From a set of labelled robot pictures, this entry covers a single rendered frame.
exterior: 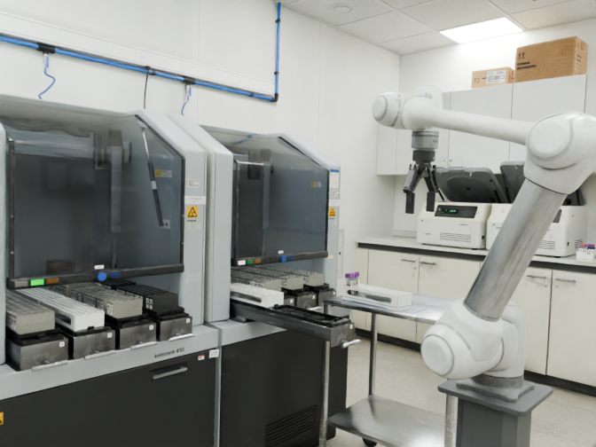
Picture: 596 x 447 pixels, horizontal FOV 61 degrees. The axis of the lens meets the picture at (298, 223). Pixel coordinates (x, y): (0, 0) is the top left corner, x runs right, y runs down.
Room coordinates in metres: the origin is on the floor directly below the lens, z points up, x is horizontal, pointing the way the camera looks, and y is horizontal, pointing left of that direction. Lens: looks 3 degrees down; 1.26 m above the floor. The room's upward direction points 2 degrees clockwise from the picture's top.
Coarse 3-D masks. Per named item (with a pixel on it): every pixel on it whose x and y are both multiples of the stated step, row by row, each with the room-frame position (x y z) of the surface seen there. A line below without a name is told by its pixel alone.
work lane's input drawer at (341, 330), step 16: (240, 304) 2.10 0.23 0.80; (256, 320) 2.01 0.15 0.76; (272, 320) 1.95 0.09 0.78; (288, 320) 1.89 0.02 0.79; (304, 320) 1.85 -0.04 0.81; (320, 320) 1.87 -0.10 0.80; (336, 320) 1.81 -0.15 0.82; (320, 336) 1.78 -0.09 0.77; (336, 336) 1.77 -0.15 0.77; (352, 336) 1.84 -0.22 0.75
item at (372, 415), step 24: (384, 312) 2.00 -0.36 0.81; (408, 312) 1.97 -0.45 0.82; (432, 312) 1.99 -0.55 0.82; (360, 408) 2.32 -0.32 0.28; (384, 408) 2.33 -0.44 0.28; (408, 408) 2.34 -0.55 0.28; (360, 432) 2.08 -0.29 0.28; (384, 432) 2.08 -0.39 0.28; (408, 432) 2.09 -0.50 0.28; (432, 432) 2.10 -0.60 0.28
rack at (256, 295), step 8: (232, 288) 2.15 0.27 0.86; (240, 288) 2.14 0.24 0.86; (248, 288) 2.14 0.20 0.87; (256, 288) 2.15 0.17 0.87; (264, 288) 2.15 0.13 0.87; (232, 296) 2.15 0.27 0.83; (240, 296) 2.15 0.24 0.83; (248, 296) 2.17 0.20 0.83; (256, 296) 2.19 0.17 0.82; (264, 296) 2.01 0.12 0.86; (272, 296) 2.03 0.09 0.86; (280, 296) 2.06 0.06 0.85; (256, 304) 2.04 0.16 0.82; (264, 304) 2.01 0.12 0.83; (272, 304) 2.03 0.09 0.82
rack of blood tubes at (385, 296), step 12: (348, 288) 2.18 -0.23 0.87; (360, 288) 2.13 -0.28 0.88; (372, 288) 2.15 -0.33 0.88; (384, 288) 2.15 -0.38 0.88; (348, 300) 2.18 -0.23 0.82; (360, 300) 2.13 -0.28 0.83; (372, 300) 2.08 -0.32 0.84; (384, 300) 2.16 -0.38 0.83; (396, 300) 1.99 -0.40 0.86; (408, 300) 2.04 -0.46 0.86
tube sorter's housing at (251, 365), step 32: (192, 128) 2.20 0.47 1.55; (224, 128) 2.67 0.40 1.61; (224, 160) 2.08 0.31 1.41; (320, 160) 2.60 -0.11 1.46; (224, 192) 2.08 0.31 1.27; (224, 224) 2.08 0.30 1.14; (224, 256) 2.08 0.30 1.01; (224, 288) 2.09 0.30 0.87; (224, 320) 2.09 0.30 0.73; (224, 352) 1.98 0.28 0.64; (256, 352) 2.10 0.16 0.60; (288, 352) 2.25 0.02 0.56; (320, 352) 2.41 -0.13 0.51; (224, 384) 1.98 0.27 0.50; (256, 384) 2.11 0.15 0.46; (288, 384) 2.25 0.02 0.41; (320, 384) 2.42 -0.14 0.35; (224, 416) 1.98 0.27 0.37; (256, 416) 2.11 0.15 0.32; (288, 416) 2.27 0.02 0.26
